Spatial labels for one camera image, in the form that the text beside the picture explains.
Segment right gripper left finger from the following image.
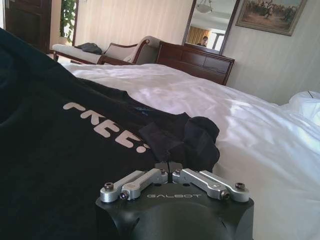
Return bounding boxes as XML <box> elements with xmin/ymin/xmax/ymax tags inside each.
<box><xmin>100</xmin><ymin>161</ymin><xmax>170</xmax><ymax>203</ymax></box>

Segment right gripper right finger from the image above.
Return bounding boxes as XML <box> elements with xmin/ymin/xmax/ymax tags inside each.
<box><xmin>168</xmin><ymin>161</ymin><xmax>251</xmax><ymax>203</ymax></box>

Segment black t-shirt with pale lettering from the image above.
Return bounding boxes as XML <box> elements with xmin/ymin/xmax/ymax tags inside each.
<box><xmin>0</xmin><ymin>27</ymin><xmax>221</xmax><ymax>240</ymax></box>

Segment white bed duvet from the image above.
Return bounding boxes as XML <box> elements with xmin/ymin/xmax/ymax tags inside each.
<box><xmin>61</xmin><ymin>62</ymin><xmax>320</xmax><ymax>240</ymax></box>

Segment white pillow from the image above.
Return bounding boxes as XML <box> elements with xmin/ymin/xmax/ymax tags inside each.
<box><xmin>279</xmin><ymin>91</ymin><xmax>320</xmax><ymax>118</ymax></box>

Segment dark wooden dresser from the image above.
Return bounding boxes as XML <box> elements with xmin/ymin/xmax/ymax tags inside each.
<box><xmin>156</xmin><ymin>40</ymin><xmax>236</xmax><ymax>86</ymax></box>

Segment wooden chaise lounge pale cushions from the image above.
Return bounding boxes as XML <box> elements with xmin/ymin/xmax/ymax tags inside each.
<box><xmin>51</xmin><ymin>35</ymin><xmax>158</xmax><ymax>66</ymax></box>

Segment person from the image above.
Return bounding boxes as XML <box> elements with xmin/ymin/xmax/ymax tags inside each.
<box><xmin>196</xmin><ymin>35</ymin><xmax>209</xmax><ymax>47</ymax></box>

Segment dark garment on chaise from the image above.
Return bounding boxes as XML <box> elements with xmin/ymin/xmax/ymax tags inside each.
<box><xmin>74</xmin><ymin>42</ymin><xmax>103</xmax><ymax>55</ymax></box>

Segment framed landscape painting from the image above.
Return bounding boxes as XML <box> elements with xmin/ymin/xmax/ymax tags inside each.
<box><xmin>235</xmin><ymin>0</ymin><xmax>308</xmax><ymax>37</ymax></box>

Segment green leafy plant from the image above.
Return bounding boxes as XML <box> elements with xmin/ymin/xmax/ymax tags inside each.
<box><xmin>58</xmin><ymin>0</ymin><xmax>76</xmax><ymax>42</ymax></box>

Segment dark wooden door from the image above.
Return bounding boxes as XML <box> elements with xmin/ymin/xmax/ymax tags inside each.
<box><xmin>4</xmin><ymin>0</ymin><xmax>53</xmax><ymax>54</ymax></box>

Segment wood framed wall mirror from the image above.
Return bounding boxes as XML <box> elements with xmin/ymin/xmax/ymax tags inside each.
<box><xmin>181</xmin><ymin>0</ymin><xmax>241</xmax><ymax>55</ymax></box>

